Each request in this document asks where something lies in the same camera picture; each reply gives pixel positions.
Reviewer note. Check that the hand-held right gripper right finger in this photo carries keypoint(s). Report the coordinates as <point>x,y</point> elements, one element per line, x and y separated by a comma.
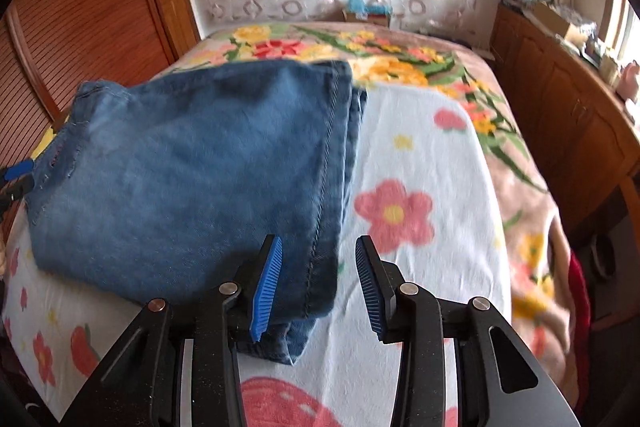
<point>371,292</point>

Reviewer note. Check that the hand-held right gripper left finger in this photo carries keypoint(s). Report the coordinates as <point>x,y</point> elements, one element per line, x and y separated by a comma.
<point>265,287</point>

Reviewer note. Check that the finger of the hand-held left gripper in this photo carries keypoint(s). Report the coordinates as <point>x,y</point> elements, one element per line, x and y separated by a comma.
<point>17,170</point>
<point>17,190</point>

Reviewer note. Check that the blue denim pants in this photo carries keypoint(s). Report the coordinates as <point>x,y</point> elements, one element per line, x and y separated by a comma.
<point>190,167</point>

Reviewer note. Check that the white flower print bed sheet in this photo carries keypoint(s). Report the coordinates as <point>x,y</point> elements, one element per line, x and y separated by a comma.
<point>425,167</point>

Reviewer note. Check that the wooden louvred wardrobe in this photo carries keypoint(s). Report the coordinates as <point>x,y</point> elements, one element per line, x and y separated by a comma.
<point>85,22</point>

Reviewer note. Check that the pink floral fleece blanket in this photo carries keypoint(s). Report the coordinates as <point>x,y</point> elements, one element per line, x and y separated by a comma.
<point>520,207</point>

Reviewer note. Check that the black round object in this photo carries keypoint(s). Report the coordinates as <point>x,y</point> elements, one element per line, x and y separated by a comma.
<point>604,256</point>

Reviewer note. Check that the wooden side cabinet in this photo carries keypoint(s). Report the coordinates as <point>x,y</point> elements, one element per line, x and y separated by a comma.
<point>565,107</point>

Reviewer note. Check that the small brown box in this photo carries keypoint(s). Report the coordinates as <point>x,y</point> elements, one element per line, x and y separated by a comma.
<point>365,19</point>

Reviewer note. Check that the cardboard box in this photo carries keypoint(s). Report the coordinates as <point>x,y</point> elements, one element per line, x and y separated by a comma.
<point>552,22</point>

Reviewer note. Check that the pink pig figure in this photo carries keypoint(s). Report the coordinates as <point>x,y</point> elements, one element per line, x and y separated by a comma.
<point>630,82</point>

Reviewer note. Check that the window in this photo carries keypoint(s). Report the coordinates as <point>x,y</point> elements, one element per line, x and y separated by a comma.
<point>625,22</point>

